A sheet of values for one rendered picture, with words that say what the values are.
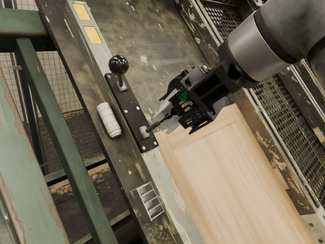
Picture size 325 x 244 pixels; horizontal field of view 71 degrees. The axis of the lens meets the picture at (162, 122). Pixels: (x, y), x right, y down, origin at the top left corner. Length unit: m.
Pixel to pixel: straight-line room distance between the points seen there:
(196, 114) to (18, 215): 0.29
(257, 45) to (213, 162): 0.45
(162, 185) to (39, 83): 0.37
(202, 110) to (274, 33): 0.12
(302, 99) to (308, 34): 1.14
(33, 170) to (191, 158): 0.37
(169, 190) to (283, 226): 0.45
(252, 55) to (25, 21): 0.56
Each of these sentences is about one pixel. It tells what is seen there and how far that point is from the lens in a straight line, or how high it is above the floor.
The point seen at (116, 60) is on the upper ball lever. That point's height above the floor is 1.51.
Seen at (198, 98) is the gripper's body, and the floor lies 1.48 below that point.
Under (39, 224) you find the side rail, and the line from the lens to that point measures 0.41.
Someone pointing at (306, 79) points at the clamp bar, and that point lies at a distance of 1.62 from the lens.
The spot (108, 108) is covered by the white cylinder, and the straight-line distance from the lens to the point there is 0.52.
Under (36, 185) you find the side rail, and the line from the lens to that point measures 0.41.
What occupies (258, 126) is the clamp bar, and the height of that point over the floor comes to 1.26.
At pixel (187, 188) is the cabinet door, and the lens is 0.58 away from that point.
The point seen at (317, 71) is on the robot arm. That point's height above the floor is 1.52.
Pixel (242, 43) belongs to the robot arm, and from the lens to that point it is 0.28.
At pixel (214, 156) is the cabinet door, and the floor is 1.23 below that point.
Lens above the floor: 1.55
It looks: 20 degrees down
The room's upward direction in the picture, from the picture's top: straight up
